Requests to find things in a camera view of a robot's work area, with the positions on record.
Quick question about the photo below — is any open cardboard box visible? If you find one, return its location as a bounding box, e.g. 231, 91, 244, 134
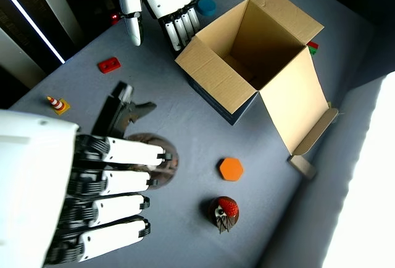
175, 0, 339, 157

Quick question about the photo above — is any blue cylinder block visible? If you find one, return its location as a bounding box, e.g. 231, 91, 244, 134
196, 0, 217, 17

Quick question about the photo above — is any toy traffic cone yellow base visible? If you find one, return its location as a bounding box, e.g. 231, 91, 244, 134
46, 96, 72, 116

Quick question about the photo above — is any red block with two holes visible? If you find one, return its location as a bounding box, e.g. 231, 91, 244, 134
98, 57, 122, 75

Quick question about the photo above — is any white light strip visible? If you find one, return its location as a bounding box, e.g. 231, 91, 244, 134
0, 0, 66, 64

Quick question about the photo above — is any round brown plate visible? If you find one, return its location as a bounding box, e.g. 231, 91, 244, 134
126, 132, 180, 190

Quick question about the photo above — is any grey table cloth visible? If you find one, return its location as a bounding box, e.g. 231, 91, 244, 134
8, 0, 395, 268

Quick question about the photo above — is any orange hexagon block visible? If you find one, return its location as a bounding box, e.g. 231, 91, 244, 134
215, 157, 245, 183

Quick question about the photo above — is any toy chocolate cake with strawberry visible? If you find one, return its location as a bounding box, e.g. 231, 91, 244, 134
206, 196, 240, 235

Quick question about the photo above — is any small brown cardboard block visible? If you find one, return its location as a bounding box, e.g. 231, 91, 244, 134
288, 154, 318, 180

